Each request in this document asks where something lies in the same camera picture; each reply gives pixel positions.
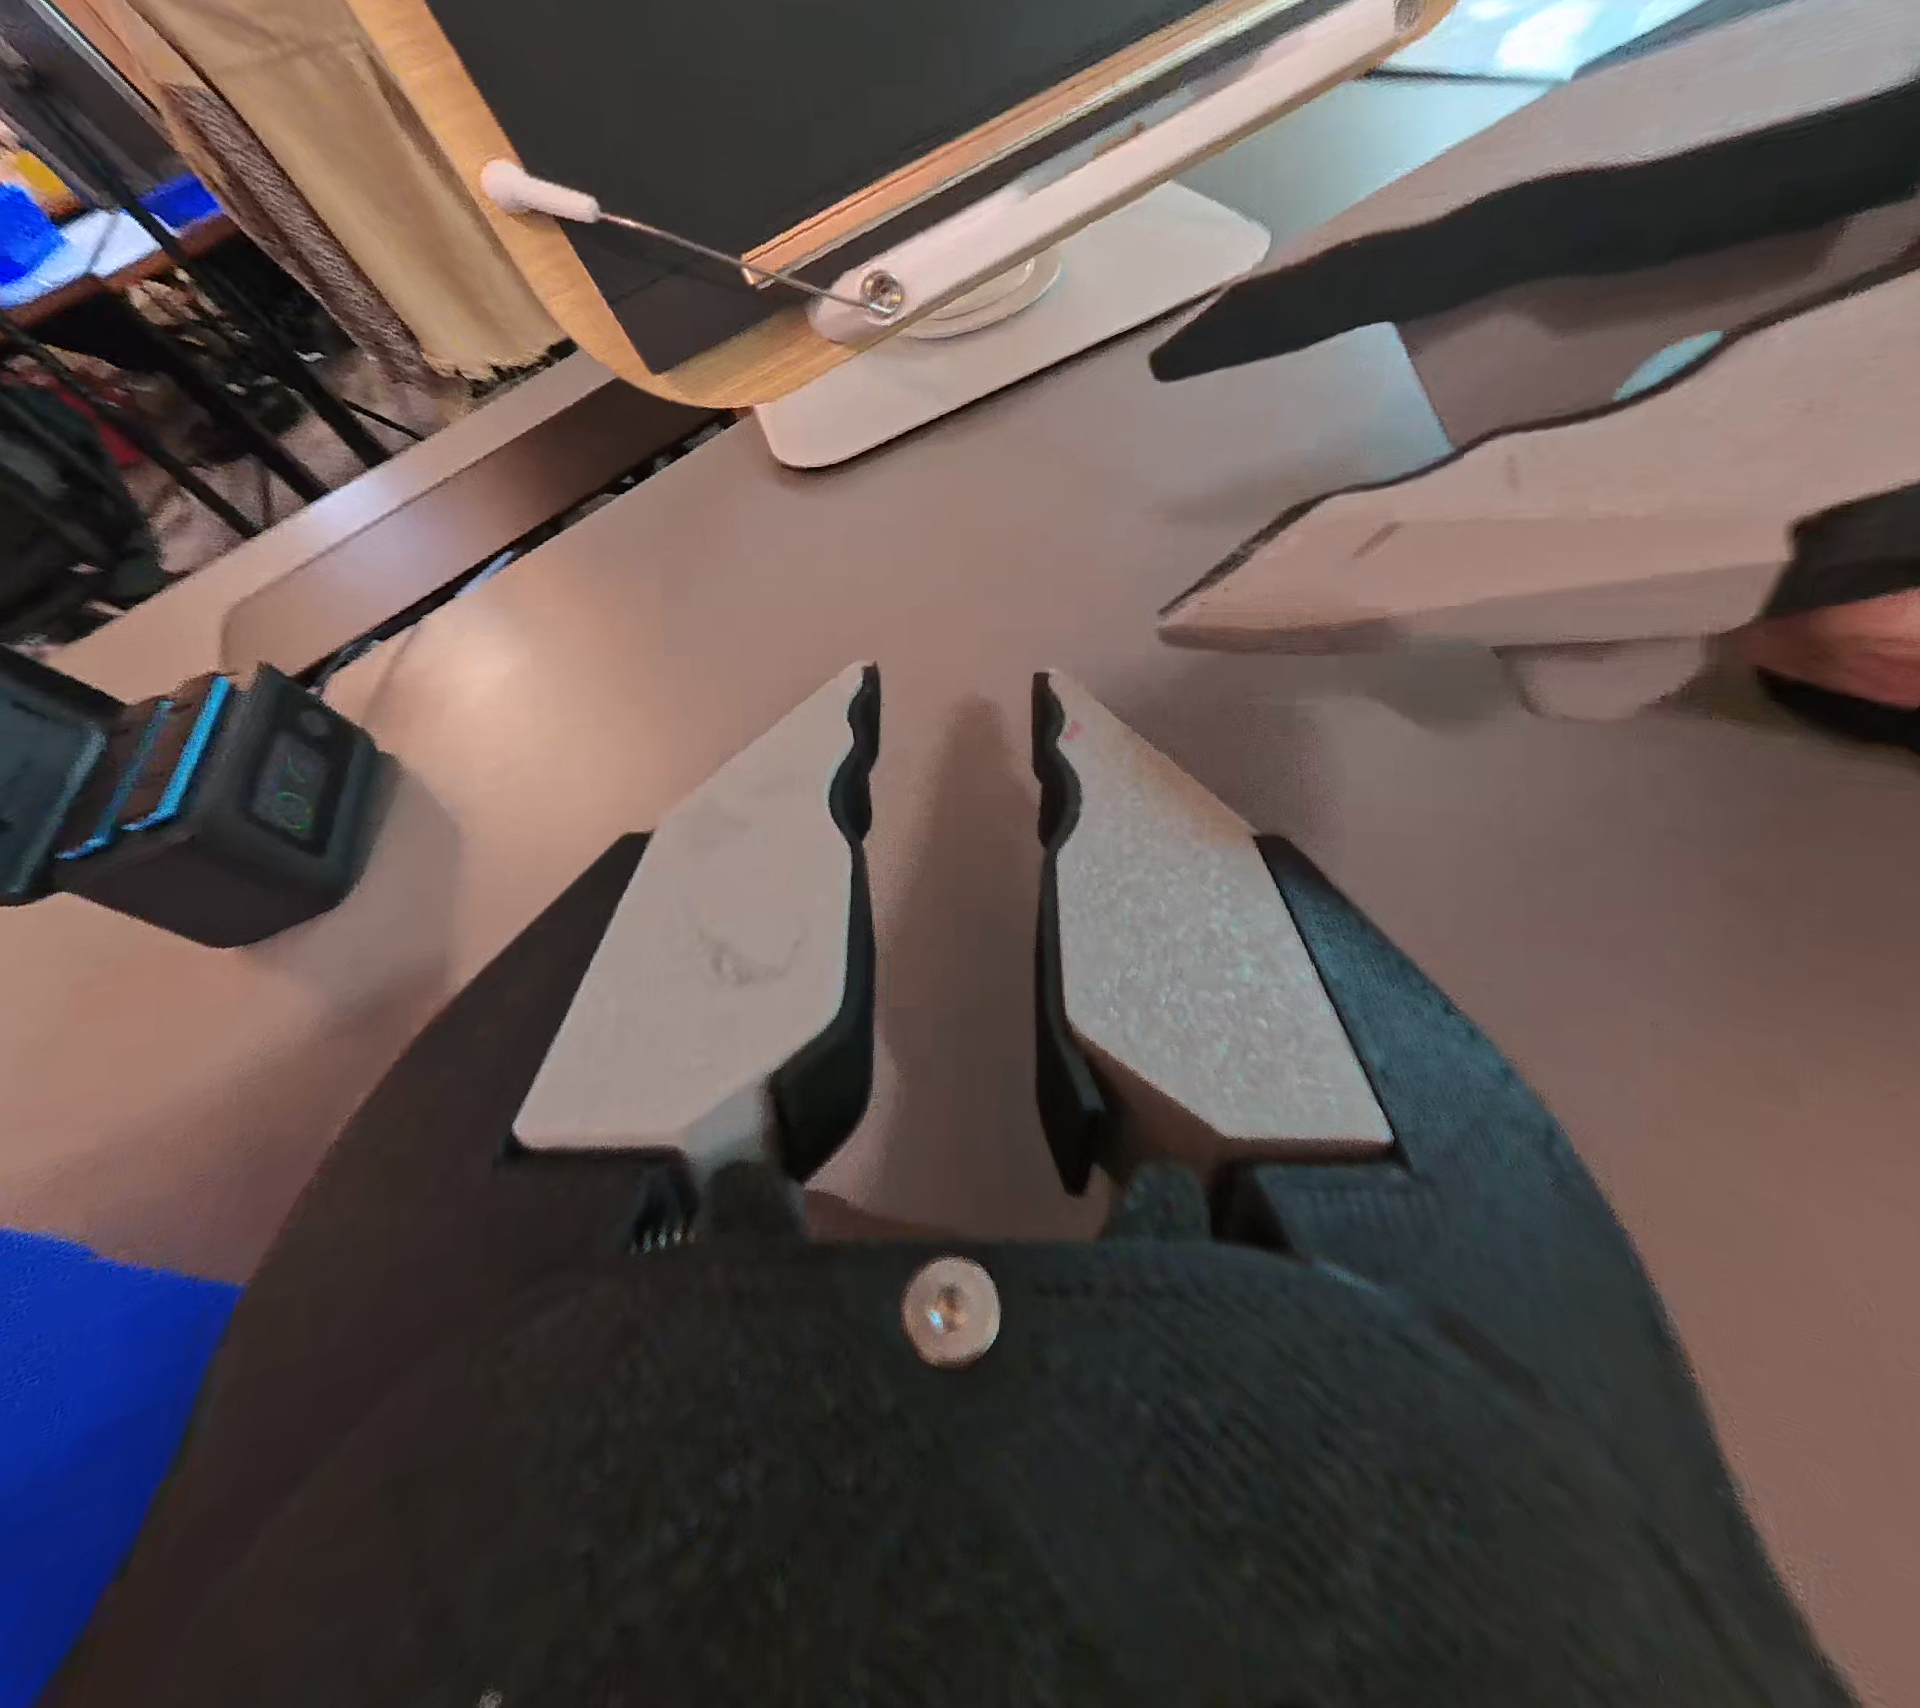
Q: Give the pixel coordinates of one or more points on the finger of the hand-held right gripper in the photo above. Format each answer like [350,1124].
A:
[1561,525]
[1681,119]

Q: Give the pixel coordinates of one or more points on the blue plastic bin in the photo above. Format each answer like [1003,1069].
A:
[90,1468]

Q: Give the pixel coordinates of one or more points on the person's right hand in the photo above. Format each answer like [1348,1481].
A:
[1846,664]

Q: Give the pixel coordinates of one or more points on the beige hanging cloth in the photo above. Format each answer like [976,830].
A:
[301,149]

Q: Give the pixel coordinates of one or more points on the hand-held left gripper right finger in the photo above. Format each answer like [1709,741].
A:
[1217,988]

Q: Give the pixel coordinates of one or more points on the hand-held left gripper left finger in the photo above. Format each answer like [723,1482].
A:
[691,988]

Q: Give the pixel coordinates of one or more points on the black device case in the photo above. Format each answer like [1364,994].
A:
[180,794]

